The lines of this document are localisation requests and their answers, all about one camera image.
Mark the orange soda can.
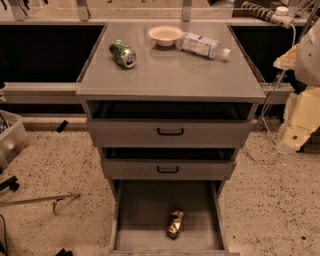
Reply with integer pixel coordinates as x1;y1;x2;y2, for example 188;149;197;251
166;210;184;239

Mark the white cable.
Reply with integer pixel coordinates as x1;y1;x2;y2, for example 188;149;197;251
245;23;298;166

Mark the clear plastic water bottle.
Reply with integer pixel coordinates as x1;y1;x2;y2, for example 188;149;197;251
175;32;231;61

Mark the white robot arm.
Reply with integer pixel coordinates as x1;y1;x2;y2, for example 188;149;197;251
274;20;320;154

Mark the black floor clamp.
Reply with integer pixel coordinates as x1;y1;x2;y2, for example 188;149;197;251
0;176;19;191

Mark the white striped device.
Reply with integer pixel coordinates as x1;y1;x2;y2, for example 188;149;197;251
241;1;293;29

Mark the middle grey drawer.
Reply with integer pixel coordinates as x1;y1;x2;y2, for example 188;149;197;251
100;147;236;180

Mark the green soda can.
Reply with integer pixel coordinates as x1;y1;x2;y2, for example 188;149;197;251
109;40;137;69

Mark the white bowl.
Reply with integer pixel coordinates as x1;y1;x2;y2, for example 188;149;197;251
148;25;183;47

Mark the clear plastic bin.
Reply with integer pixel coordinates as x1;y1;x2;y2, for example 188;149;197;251
0;110;30;171

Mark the bottom grey drawer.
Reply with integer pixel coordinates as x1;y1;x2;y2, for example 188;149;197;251
109;180;230;256

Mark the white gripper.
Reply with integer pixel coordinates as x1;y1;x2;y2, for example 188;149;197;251
277;87;320;155

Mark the small black block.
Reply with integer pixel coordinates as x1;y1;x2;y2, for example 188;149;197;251
56;120;68;133

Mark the metal grabber stick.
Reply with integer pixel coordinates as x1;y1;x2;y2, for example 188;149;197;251
0;194;81;215

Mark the grey drawer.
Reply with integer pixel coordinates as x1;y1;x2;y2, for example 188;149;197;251
87;100;255;148
100;147;236;180
109;180;230;256

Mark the grey drawer cabinet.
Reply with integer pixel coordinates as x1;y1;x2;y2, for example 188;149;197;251
75;20;267;256

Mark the top grey drawer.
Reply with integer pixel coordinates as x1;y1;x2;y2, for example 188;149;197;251
87;100;255;148

